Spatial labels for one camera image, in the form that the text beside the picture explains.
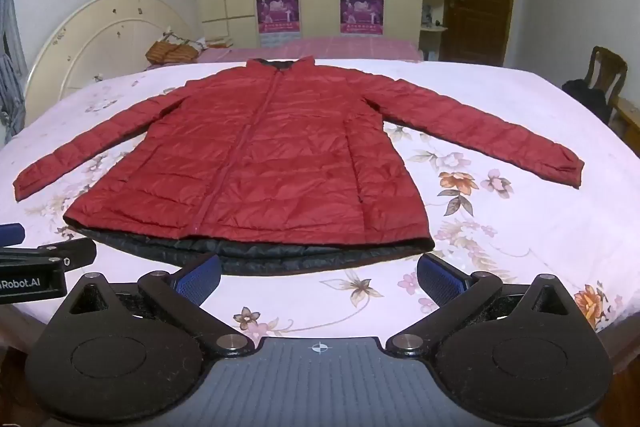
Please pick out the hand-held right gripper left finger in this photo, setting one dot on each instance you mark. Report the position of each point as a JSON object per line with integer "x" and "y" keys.
{"x": 197, "y": 281}

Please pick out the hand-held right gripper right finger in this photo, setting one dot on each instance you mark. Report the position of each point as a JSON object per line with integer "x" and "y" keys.
{"x": 441, "y": 280}

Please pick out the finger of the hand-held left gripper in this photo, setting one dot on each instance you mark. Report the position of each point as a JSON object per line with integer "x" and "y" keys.
{"x": 11, "y": 234}

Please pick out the red down jacket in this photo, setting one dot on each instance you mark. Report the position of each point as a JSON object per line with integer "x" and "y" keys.
{"x": 260, "y": 157}

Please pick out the floral pink bed sheet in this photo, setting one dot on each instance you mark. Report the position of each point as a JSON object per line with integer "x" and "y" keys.
{"x": 500, "y": 227}

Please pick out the grey curtain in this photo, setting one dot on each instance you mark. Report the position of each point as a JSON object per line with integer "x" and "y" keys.
{"x": 10, "y": 57}

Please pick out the cream round headboard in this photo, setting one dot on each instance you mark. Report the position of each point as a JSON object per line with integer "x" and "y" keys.
{"x": 100, "y": 37}

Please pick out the black bag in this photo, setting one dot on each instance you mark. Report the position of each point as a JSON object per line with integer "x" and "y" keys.
{"x": 587, "y": 99}

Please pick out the wooden side table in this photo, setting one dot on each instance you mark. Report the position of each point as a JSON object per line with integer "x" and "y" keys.
{"x": 629, "y": 117}

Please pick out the pink striped blanket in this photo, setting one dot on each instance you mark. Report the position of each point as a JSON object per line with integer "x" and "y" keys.
{"x": 325, "y": 49}

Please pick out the wooden chair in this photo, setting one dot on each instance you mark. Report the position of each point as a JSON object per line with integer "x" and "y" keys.
{"x": 607, "y": 67}

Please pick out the purple wall poster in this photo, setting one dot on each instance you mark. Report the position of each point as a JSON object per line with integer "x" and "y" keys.
{"x": 362, "y": 9}
{"x": 277, "y": 9}

